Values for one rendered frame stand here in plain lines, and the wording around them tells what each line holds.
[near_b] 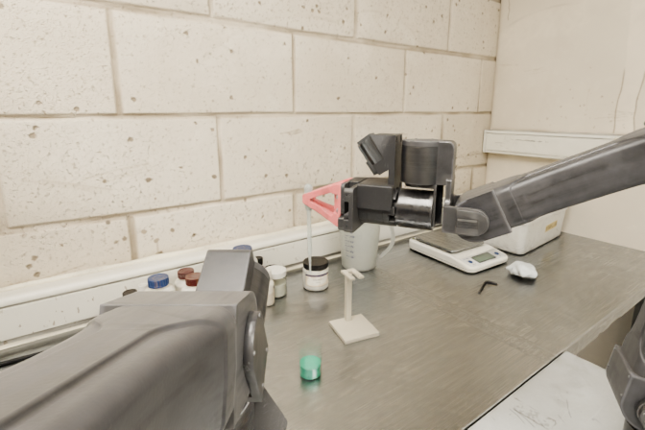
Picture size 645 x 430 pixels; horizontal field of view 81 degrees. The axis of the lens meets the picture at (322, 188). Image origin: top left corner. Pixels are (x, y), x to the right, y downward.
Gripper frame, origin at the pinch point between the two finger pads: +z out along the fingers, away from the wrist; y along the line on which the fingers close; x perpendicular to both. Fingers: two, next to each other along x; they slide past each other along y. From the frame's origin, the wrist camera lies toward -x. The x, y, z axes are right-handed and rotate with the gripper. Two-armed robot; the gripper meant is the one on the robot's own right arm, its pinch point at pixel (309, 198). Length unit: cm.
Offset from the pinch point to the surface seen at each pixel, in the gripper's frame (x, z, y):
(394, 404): 32.2, -15.2, 1.1
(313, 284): 30.2, 12.8, -28.3
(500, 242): 29, -32, -80
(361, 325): 31.4, -3.9, -17.1
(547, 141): -2, -46, -112
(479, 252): 29, -26, -67
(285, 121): -11, 28, -42
